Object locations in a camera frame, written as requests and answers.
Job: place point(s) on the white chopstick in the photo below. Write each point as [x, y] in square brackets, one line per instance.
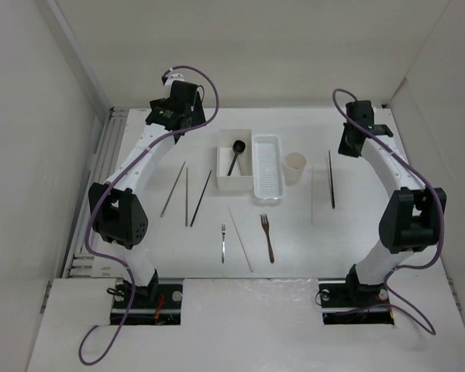
[250, 266]

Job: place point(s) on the white perforated tray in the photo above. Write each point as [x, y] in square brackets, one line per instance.
[268, 174]

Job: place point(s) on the beige spoon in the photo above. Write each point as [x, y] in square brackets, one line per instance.
[242, 168]

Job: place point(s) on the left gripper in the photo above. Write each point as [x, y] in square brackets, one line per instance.
[196, 114]

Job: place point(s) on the grey metal chopstick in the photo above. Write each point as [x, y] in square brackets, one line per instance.
[172, 190]

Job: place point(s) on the brown wooden fork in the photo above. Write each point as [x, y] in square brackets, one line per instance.
[266, 227]

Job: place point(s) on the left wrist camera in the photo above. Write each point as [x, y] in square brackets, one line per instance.
[169, 78]

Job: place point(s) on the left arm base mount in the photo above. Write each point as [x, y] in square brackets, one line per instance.
[163, 309]

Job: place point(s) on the black spoon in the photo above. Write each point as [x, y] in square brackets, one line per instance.
[238, 148]

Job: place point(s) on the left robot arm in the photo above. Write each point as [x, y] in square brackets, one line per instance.
[120, 216]

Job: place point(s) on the beige paper cup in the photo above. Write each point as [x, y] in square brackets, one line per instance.
[294, 165]

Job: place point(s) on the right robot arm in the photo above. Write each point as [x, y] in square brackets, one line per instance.
[410, 223]

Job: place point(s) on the small silver fork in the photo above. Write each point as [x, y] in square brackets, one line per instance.
[223, 252]

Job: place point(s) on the white rectangular box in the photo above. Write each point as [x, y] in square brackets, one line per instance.
[234, 174]

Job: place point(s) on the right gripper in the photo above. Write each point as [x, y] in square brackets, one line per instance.
[342, 148]

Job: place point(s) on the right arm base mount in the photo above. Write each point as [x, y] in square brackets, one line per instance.
[341, 306]

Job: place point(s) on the black chopstick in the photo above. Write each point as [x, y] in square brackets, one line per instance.
[331, 185]
[200, 199]

